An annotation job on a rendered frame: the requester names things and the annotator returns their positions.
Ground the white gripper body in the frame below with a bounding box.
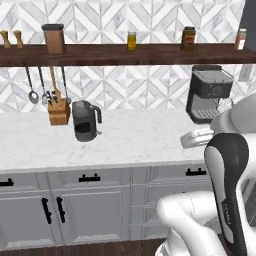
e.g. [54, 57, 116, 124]
[180, 128, 216, 150]

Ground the grey drawer front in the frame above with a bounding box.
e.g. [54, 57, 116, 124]
[129, 203, 162, 226]
[131, 163, 214, 185]
[129, 223, 168, 241]
[46, 167, 132, 190]
[0, 171, 47, 194]
[130, 181, 215, 206]

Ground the black coffee machine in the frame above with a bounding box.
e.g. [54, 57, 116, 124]
[185, 64, 235, 125]

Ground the brown jar with dark lid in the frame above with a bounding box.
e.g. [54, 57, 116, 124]
[180, 26, 197, 52]

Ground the red and white bottle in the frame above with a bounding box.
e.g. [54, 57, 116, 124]
[233, 27, 248, 51]

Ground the dark grey electric kettle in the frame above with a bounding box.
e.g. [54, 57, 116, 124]
[71, 99, 104, 143]

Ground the yellow jar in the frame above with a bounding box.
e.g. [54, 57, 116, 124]
[126, 31, 138, 52]

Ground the grey cupboard door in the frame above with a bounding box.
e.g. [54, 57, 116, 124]
[0, 190, 56, 250]
[52, 185, 132, 245]

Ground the wooden knife block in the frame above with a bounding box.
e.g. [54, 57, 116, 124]
[46, 89, 72, 127]

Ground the hanging metal spoon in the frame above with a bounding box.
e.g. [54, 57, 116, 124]
[60, 65, 72, 106]

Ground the hanging wooden spatula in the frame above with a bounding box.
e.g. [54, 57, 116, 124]
[49, 65, 63, 101]

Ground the hanging metal ladle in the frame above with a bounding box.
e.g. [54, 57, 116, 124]
[25, 66, 40, 105]

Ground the brown canister with black lid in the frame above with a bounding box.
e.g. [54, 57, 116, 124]
[41, 23, 66, 55]

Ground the black drawer handle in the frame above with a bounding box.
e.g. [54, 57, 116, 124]
[78, 172, 102, 183]
[0, 178, 15, 187]
[185, 167, 208, 177]

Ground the white wall socket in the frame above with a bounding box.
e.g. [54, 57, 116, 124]
[238, 64, 253, 82]

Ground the dark wooden wall shelf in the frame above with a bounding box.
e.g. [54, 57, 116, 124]
[0, 42, 256, 67]

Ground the black cupboard door handle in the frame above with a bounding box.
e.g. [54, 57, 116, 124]
[55, 196, 67, 224]
[41, 197, 53, 225]

